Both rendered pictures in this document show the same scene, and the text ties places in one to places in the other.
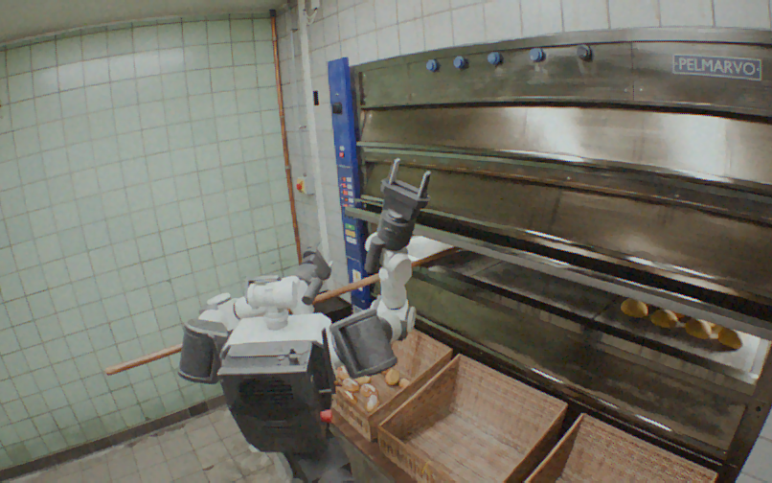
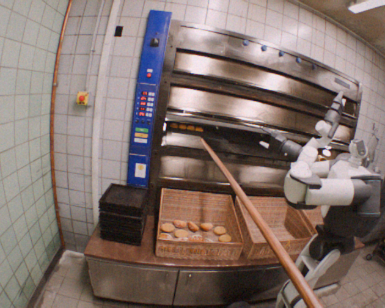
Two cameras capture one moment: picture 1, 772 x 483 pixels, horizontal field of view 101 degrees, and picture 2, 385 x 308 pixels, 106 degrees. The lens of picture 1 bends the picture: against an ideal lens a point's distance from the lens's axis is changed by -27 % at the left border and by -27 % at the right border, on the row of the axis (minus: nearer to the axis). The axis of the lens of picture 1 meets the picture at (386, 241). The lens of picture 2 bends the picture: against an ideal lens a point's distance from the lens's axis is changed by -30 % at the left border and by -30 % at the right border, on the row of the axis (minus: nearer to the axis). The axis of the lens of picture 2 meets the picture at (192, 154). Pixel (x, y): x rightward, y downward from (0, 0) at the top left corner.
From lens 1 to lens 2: 1.80 m
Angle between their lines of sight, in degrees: 60
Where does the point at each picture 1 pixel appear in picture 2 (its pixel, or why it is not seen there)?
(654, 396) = not seen: hidden behind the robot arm
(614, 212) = (313, 120)
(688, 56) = (337, 78)
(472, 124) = (264, 77)
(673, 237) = not seen: hidden behind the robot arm
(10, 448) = not seen: outside the picture
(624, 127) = (320, 94)
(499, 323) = (258, 173)
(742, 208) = (343, 121)
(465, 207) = (255, 116)
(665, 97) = (330, 88)
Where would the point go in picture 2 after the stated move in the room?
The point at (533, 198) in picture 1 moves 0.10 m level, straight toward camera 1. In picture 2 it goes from (286, 114) to (297, 117)
